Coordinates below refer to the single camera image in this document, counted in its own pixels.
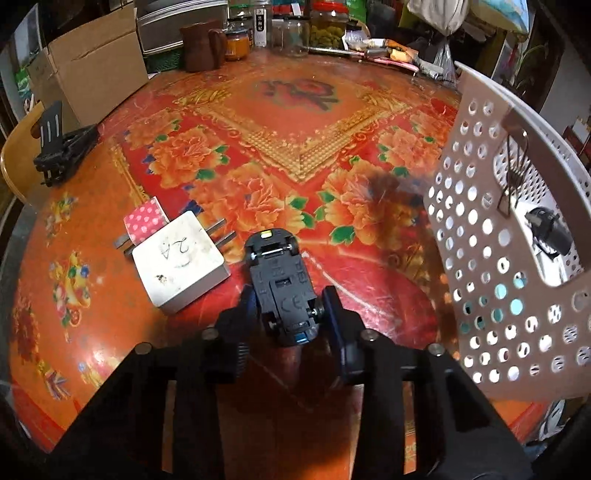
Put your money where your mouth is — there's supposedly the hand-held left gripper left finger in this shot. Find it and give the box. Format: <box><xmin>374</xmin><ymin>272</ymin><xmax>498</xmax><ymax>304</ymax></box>
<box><xmin>46</xmin><ymin>285</ymin><xmax>260</xmax><ymax>480</ymax></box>

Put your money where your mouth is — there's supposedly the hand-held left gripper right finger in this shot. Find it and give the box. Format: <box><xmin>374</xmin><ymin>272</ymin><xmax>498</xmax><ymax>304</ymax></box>
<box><xmin>322</xmin><ymin>285</ymin><xmax>532</xmax><ymax>480</ymax></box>

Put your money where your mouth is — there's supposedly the black toy car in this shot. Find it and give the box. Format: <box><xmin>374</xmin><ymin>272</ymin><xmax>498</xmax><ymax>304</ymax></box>
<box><xmin>243</xmin><ymin>228</ymin><xmax>324</xmax><ymax>347</ymax></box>

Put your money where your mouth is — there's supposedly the white wall charger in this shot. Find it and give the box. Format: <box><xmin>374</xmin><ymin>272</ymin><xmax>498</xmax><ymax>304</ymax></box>
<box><xmin>131</xmin><ymin>210</ymin><xmax>238</xmax><ymax>315</ymax></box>

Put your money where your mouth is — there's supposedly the red polka dot clip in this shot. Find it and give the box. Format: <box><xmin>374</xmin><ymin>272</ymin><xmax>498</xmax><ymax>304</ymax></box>
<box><xmin>115</xmin><ymin>196</ymin><xmax>169</xmax><ymax>252</ymax></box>

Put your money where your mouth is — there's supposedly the white perforated plastic basket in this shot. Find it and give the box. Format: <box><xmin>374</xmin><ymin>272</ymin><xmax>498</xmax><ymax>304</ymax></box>
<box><xmin>424</xmin><ymin>61</ymin><xmax>591</xmax><ymax>400</ymax></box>

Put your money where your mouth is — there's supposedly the light blue wall charger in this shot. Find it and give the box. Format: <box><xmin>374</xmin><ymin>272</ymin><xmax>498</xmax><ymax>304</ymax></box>
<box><xmin>462</xmin><ymin>284</ymin><xmax>527</xmax><ymax>333</ymax></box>

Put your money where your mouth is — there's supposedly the black wall charger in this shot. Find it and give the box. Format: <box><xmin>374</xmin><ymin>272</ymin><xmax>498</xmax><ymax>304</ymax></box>
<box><xmin>526</xmin><ymin>207</ymin><xmax>573</xmax><ymax>257</ymax></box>

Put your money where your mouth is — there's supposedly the black folding phone holder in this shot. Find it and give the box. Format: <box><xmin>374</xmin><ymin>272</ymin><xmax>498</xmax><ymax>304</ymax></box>
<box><xmin>33</xmin><ymin>100</ymin><xmax>100</xmax><ymax>188</ymax></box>

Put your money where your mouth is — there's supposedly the orange filled glass jar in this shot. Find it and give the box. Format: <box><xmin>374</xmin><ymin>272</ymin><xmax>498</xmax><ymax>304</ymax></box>
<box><xmin>225</xmin><ymin>28</ymin><xmax>252</xmax><ymax>62</ymax></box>

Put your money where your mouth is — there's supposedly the green plastic basket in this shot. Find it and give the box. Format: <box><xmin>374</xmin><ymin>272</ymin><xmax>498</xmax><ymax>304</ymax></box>
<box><xmin>143</xmin><ymin>48</ymin><xmax>183</xmax><ymax>75</ymax></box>

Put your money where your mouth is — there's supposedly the brown ceramic jug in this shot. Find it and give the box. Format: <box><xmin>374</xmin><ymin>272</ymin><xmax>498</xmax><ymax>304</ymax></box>
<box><xmin>180</xmin><ymin>19</ymin><xmax>228</xmax><ymax>72</ymax></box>

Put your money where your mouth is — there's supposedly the empty glass jar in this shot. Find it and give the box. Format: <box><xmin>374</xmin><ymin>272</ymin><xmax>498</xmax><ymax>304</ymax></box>
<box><xmin>271</xmin><ymin>17</ymin><xmax>309</xmax><ymax>57</ymax></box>

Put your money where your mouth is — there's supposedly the wooden chair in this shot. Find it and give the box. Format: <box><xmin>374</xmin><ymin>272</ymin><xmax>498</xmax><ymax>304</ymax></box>
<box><xmin>0</xmin><ymin>102</ymin><xmax>47</xmax><ymax>204</ymax></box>

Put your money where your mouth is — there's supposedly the clear plastic bag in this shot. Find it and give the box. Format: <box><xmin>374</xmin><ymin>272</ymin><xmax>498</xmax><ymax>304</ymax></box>
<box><xmin>422</xmin><ymin>37</ymin><xmax>458</xmax><ymax>81</ymax></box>

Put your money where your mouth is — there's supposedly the small glass jar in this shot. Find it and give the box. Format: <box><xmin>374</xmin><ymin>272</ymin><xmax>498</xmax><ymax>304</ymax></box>
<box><xmin>344</xmin><ymin>21</ymin><xmax>370</xmax><ymax>51</ymax></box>

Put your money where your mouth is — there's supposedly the white bottle with black label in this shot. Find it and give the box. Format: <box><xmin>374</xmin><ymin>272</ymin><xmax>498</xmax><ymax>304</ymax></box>
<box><xmin>253</xmin><ymin>7</ymin><xmax>269</xmax><ymax>48</ymax></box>

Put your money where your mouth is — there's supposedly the open cardboard box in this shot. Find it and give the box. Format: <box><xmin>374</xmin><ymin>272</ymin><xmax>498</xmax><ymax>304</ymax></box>
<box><xmin>27</xmin><ymin>7</ymin><xmax>149</xmax><ymax>127</ymax></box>

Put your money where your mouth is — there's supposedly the pickle jar with red lid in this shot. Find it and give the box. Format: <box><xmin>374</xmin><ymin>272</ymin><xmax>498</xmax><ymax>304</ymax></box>
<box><xmin>308</xmin><ymin>2</ymin><xmax>349</xmax><ymax>49</ymax></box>

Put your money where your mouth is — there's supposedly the beige canvas tote bag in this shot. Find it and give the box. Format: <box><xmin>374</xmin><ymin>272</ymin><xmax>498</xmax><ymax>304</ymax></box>
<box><xmin>406</xmin><ymin>0</ymin><xmax>472</xmax><ymax>35</ymax></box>

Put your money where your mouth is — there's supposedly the blue printed tote bag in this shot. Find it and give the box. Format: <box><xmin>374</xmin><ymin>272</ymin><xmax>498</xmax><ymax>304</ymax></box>
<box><xmin>475</xmin><ymin>0</ymin><xmax>529</xmax><ymax>31</ymax></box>

